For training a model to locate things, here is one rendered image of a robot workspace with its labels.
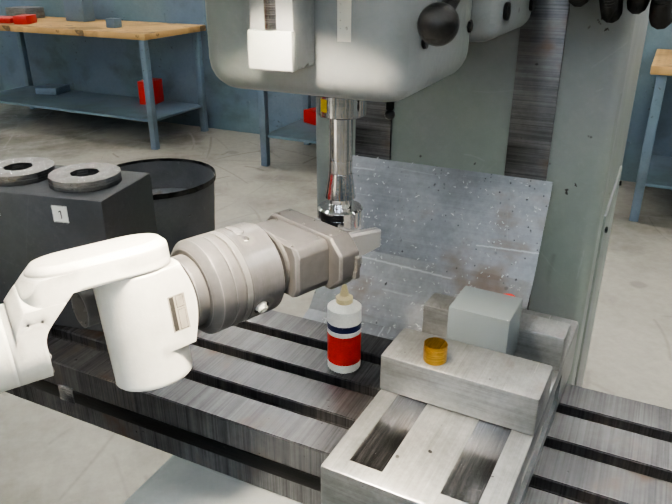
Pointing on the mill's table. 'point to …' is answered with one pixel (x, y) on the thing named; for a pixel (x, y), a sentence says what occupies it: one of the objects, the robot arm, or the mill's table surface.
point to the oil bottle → (344, 333)
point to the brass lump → (435, 351)
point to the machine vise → (447, 434)
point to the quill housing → (343, 50)
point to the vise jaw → (469, 381)
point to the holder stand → (66, 213)
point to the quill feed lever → (439, 22)
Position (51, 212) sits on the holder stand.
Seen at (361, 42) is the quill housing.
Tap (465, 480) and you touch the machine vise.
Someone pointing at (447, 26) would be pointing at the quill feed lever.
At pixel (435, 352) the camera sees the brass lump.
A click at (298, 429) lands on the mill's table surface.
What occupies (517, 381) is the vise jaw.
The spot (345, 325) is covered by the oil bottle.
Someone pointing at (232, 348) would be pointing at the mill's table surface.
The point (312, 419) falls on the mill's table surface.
